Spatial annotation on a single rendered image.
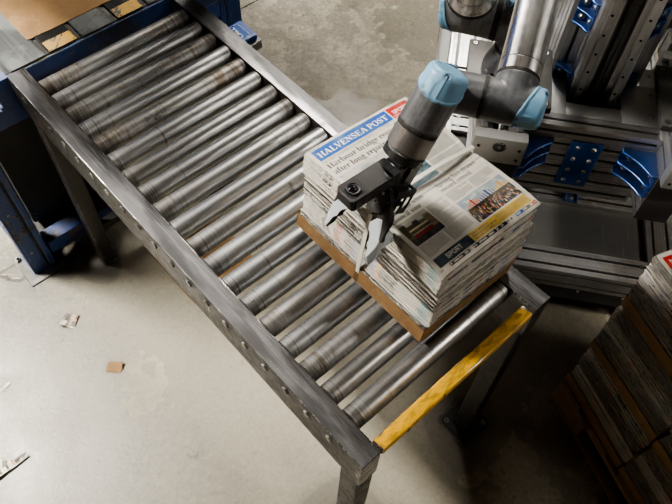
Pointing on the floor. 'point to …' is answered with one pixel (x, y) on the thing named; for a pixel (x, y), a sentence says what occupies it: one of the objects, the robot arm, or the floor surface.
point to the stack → (636, 345)
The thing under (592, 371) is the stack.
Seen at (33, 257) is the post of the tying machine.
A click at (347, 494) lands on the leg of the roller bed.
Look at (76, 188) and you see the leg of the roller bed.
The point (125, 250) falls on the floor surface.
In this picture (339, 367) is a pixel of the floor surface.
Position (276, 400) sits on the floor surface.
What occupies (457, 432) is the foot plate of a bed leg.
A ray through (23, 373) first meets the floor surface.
